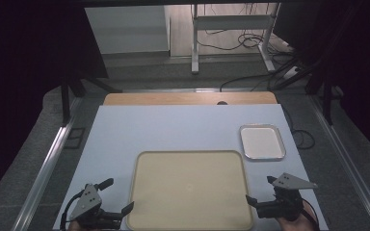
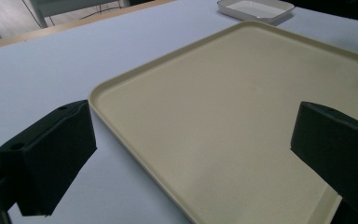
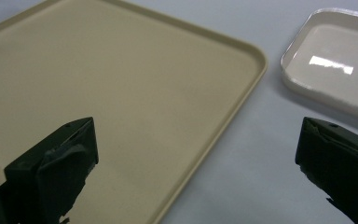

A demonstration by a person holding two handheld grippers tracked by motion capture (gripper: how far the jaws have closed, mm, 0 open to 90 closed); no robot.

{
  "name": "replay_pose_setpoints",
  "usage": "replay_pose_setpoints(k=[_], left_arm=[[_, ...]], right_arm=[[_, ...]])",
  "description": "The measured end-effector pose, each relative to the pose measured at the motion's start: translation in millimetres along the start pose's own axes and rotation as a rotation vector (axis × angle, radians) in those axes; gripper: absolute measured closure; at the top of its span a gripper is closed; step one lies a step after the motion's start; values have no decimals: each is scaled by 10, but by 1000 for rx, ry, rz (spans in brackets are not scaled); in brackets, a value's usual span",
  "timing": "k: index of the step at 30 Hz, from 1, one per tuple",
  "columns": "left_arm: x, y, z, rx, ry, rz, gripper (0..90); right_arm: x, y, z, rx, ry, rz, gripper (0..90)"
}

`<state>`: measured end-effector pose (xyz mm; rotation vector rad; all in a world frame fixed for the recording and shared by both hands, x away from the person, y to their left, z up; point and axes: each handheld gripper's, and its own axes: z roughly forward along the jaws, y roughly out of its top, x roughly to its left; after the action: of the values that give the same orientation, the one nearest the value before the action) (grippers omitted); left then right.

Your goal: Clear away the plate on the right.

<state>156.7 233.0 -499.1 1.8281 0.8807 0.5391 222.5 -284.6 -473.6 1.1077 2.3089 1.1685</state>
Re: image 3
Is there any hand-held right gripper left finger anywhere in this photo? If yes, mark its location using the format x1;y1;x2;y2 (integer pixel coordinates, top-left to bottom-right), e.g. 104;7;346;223
0;117;100;224

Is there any beige plastic tray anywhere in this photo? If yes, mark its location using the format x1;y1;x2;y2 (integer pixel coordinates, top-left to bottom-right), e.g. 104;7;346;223
0;0;269;224

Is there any white glossy tray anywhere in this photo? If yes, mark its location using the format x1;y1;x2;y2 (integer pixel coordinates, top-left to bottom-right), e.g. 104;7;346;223
280;7;358;125

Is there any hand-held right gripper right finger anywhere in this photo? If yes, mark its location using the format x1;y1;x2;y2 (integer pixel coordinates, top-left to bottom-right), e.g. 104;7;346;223
295;117;358;224

